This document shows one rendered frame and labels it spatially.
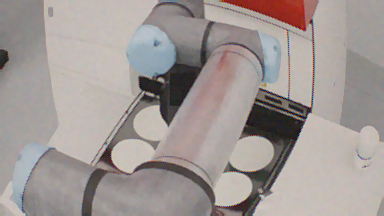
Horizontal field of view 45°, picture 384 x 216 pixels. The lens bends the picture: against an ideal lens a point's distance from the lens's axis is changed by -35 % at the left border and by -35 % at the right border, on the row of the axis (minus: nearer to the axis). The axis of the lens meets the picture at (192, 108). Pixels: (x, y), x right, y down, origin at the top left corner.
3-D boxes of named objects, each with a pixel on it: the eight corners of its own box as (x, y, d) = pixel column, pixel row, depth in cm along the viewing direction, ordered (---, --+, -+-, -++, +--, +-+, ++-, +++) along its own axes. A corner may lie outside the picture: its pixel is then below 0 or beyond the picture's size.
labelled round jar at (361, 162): (356, 149, 122) (363, 122, 115) (373, 155, 119) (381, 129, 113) (349, 170, 117) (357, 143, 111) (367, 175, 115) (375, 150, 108)
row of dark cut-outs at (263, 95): (132, 58, 150) (131, 50, 148) (306, 115, 134) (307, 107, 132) (130, 60, 149) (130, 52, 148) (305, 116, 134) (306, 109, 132)
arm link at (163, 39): (195, 45, 88) (216, 7, 95) (121, 37, 90) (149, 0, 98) (197, 89, 93) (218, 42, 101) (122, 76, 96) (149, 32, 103)
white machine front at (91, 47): (52, 64, 173) (47, -26, 145) (306, 147, 144) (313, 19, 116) (47, 70, 171) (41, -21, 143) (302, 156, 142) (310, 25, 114)
